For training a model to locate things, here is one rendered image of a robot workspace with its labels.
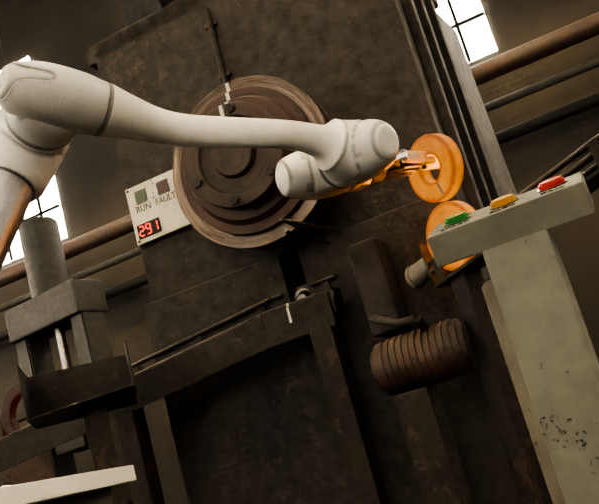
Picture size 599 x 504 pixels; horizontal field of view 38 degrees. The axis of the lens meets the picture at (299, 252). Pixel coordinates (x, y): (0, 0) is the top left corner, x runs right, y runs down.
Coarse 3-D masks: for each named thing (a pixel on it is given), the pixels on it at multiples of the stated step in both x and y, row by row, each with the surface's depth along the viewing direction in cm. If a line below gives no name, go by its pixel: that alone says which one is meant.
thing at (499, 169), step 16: (448, 32) 308; (464, 64) 319; (464, 80) 301; (480, 96) 331; (480, 112) 312; (480, 128) 295; (496, 144) 324; (496, 160) 305; (496, 176) 292; (512, 192) 316
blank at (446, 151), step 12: (420, 144) 199; (432, 144) 196; (444, 144) 192; (444, 156) 193; (456, 156) 192; (444, 168) 193; (456, 168) 192; (420, 180) 201; (432, 180) 200; (444, 180) 194; (456, 180) 193; (420, 192) 201; (432, 192) 198; (444, 192) 195; (456, 192) 195
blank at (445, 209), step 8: (440, 208) 195; (448, 208) 193; (456, 208) 191; (464, 208) 189; (472, 208) 190; (432, 216) 197; (440, 216) 195; (448, 216) 193; (432, 224) 198; (432, 256) 199; (472, 256) 189; (456, 264) 192
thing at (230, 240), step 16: (240, 80) 235; (256, 80) 233; (272, 80) 231; (208, 96) 239; (288, 96) 229; (304, 96) 227; (192, 112) 240; (304, 112) 226; (320, 112) 225; (176, 160) 240; (176, 176) 240; (176, 192) 239; (304, 208) 223; (192, 224) 236; (224, 240) 231; (240, 240) 229; (256, 240) 227; (272, 240) 225
